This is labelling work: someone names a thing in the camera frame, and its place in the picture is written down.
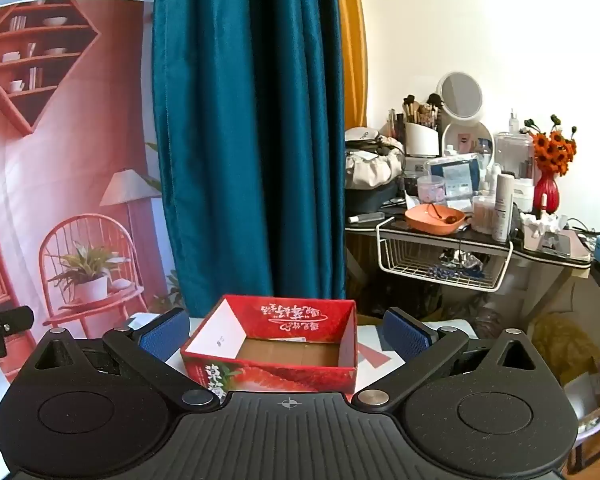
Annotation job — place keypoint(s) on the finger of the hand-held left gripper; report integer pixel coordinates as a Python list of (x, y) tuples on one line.
[(10, 319)]

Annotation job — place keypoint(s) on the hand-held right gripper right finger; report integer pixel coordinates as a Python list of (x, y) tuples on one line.
[(406, 335)]

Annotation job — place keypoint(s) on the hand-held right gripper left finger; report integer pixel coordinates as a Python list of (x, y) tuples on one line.
[(164, 334)]

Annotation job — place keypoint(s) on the red strawberry print cardboard box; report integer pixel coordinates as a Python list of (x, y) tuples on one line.
[(290, 355)]

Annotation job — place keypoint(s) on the geometric patterned tablecloth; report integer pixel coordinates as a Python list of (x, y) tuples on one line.
[(375, 350)]

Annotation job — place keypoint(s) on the orange bowl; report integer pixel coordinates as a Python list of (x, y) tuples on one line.
[(432, 220)]

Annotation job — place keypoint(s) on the black tube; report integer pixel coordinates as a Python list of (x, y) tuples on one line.
[(366, 218)]

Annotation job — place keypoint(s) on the dark dressing table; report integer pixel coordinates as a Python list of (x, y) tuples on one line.
[(535, 280)]

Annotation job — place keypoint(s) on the clear cotton swab box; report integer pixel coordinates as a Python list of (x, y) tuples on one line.
[(482, 215)]

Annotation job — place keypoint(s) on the clear round jar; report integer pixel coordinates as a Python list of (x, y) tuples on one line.
[(431, 189)]

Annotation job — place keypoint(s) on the yellow plush cushion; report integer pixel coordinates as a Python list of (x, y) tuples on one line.
[(565, 345)]

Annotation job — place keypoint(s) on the blue packet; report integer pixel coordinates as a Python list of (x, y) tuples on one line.
[(455, 175)]

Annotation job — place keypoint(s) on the pink printed room backdrop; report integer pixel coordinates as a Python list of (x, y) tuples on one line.
[(80, 160)]

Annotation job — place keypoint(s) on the pink tablet case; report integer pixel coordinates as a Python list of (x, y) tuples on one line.
[(575, 247)]

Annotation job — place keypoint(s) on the white brush holder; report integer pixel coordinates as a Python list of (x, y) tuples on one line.
[(421, 139)]

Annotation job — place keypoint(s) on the red vase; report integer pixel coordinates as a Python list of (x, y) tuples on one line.
[(546, 194)]

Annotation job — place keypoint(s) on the purple stool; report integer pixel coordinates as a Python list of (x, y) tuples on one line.
[(592, 410)]

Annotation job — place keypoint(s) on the clear acrylic cosmetics organizer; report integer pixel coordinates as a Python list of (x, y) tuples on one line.
[(514, 157)]

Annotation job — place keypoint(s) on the teal curtain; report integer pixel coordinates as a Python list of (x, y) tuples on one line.
[(250, 135)]

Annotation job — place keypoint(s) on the bunch of makeup brushes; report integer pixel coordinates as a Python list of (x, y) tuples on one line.
[(420, 107)]

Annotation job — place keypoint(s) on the orange artificial flowers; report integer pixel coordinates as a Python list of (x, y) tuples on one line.
[(552, 150)]

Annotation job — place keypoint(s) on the round white vanity mirror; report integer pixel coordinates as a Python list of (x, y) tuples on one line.
[(461, 95)]

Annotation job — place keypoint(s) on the yellow curtain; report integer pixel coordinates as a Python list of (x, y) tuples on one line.
[(352, 45)]

